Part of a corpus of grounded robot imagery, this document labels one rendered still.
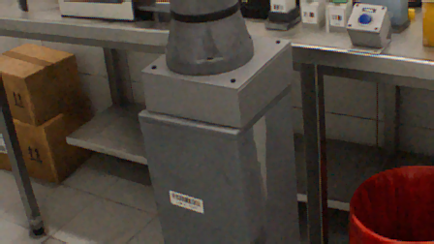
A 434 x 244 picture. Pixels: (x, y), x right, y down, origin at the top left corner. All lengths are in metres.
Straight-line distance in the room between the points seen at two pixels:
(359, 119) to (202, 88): 1.20
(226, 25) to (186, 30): 0.06
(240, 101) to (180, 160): 0.17
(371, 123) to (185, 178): 1.13
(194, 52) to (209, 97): 0.08
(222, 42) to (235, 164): 0.20
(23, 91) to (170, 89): 1.56
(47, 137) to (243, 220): 1.63
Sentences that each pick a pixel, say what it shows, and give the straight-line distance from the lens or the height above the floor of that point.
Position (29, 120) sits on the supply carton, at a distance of 2.64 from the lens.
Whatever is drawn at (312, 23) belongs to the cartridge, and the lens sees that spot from 1.43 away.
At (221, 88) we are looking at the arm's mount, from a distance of 1.01.
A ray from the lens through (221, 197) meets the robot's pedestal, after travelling 1.11.
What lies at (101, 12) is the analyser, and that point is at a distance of 1.69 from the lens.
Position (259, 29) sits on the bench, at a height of 0.87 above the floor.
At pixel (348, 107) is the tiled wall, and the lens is 2.17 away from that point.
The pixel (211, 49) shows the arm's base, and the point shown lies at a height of 0.99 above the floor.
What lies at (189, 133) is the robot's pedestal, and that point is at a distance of 1.07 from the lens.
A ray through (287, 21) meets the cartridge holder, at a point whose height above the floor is 0.89.
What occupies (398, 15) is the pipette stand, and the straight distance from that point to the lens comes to 1.40.
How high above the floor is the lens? 1.35
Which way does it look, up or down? 26 degrees down
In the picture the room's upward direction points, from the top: 5 degrees counter-clockwise
